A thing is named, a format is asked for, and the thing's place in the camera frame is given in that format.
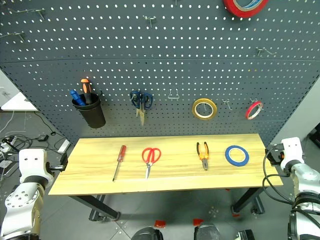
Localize black plastic cup holder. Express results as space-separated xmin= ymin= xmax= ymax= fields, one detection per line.
xmin=71 ymin=93 xmax=107 ymax=129

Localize blue handled scissors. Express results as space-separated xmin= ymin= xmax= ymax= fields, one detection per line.
xmin=129 ymin=90 xmax=154 ymax=126

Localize blue tape roll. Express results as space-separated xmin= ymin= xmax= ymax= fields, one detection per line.
xmin=224 ymin=145 xmax=250 ymax=167

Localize large red tape roll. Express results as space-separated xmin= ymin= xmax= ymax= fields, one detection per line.
xmin=222 ymin=0 xmax=270 ymax=18

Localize blue handled tool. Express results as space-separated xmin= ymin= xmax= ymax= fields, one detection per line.
xmin=69 ymin=89 xmax=87 ymax=106

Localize thin red tape roll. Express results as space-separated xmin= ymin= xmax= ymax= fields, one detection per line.
xmin=244 ymin=100 xmax=264 ymax=120

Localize black floor cables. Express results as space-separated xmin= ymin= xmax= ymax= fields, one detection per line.
xmin=0 ymin=134 xmax=66 ymax=161

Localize orange black handled screwdriver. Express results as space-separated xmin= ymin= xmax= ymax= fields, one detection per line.
xmin=80 ymin=78 xmax=94 ymax=105

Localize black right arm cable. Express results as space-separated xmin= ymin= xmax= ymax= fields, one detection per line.
xmin=262 ymin=156 xmax=301 ymax=208

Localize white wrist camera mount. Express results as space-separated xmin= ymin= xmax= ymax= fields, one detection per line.
xmin=18 ymin=148 xmax=50 ymax=183
xmin=279 ymin=136 xmax=305 ymax=171

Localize white power strip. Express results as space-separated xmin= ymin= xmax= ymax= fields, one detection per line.
xmin=57 ymin=139 xmax=71 ymax=154

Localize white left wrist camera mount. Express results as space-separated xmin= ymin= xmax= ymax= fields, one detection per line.
xmin=18 ymin=148 xmax=50 ymax=183

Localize wire loop pegboard hook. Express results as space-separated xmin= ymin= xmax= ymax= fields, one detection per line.
xmin=167 ymin=88 xmax=180 ymax=100

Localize black table leg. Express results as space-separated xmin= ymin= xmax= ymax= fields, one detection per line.
xmin=230 ymin=186 xmax=266 ymax=216
xmin=68 ymin=194 xmax=121 ymax=222

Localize orange handled pliers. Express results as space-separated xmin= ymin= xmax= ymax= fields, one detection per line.
xmin=196 ymin=141 xmax=210 ymax=172

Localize white side table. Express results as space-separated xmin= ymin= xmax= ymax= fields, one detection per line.
xmin=0 ymin=91 xmax=39 ymax=112

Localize grey pegboard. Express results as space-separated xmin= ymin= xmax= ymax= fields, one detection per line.
xmin=0 ymin=0 xmax=320 ymax=149

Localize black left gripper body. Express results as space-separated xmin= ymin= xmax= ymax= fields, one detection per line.
xmin=45 ymin=159 xmax=63 ymax=173

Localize red handled screwdriver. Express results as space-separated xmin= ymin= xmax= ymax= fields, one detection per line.
xmin=112 ymin=144 xmax=127 ymax=182

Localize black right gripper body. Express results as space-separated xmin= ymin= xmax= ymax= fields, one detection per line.
xmin=271 ymin=144 xmax=285 ymax=166

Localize yellow tape roll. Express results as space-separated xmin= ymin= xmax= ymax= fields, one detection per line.
xmin=191 ymin=98 xmax=218 ymax=121

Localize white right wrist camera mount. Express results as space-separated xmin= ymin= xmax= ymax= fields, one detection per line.
xmin=279 ymin=136 xmax=305 ymax=171

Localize red handled scissors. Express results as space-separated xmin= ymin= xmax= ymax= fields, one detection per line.
xmin=141 ymin=147 xmax=162 ymax=180

